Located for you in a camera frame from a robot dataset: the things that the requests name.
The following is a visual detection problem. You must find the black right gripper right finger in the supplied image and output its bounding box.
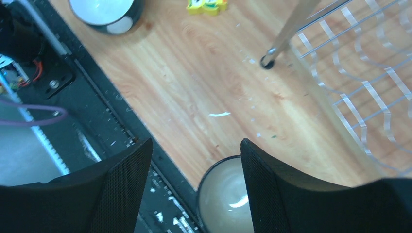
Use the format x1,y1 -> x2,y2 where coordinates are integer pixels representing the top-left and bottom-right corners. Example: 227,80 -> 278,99
240,138 -> 412,233

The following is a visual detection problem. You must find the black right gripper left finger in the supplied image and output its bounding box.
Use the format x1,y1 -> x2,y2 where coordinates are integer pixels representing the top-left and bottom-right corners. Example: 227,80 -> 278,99
0,139 -> 153,233

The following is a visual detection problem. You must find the dark blue glazed bowl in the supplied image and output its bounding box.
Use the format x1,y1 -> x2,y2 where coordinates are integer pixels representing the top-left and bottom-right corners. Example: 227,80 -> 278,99
197,155 -> 254,233

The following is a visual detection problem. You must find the steel two-tier dish rack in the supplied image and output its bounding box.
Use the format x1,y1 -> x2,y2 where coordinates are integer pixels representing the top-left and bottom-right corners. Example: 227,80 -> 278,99
260,0 -> 412,178

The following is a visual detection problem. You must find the teal white striped bowl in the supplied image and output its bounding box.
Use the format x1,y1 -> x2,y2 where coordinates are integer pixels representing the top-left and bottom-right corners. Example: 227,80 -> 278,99
69,0 -> 145,35

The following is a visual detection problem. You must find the white tape scrap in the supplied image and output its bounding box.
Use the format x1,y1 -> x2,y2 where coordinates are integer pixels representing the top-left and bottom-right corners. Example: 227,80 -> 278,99
209,112 -> 231,117

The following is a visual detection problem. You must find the yellow green toy block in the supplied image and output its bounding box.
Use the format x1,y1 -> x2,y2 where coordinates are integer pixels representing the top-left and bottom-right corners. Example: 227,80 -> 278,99
186,0 -> 228,16

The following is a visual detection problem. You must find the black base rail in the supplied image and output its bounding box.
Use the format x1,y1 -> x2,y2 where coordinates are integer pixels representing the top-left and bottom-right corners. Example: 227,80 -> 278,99
0,0 -> 206,233

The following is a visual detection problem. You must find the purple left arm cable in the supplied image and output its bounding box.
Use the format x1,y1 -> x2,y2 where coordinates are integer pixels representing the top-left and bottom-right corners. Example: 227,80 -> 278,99
0,98 -> 69,127

